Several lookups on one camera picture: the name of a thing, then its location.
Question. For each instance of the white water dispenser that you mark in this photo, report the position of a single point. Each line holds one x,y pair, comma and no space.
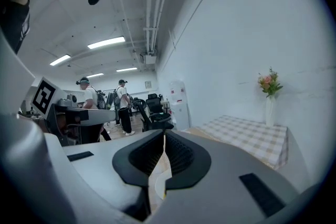
180,110

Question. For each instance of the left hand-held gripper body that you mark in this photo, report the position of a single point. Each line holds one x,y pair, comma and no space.
44,95

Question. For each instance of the long ceiling light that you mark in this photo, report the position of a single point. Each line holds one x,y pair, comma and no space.
60,59
106,42
95,75
126,69

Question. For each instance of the checked tablecloth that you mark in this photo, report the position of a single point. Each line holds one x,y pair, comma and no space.
244,136

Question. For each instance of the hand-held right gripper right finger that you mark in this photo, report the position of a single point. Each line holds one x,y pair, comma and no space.
210,191

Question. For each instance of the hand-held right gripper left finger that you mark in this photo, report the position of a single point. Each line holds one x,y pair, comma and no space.
105,162

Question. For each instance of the person's black shirt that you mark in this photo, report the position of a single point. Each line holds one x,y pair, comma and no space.
14,23

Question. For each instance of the beige table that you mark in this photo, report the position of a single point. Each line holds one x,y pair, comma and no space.
196,132

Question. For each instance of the white ceiling pipes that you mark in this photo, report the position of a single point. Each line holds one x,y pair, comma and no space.
155,8

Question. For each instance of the black office chair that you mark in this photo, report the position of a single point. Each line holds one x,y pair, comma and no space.
154,103
157,119

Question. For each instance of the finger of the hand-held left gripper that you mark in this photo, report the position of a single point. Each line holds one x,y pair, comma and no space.
99,115

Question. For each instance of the white junction box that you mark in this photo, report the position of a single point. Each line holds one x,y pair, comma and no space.
148,58

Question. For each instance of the white vase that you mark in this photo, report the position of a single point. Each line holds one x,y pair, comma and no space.
270,112

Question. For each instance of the pink flower bouquet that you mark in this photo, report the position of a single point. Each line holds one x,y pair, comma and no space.
269,84

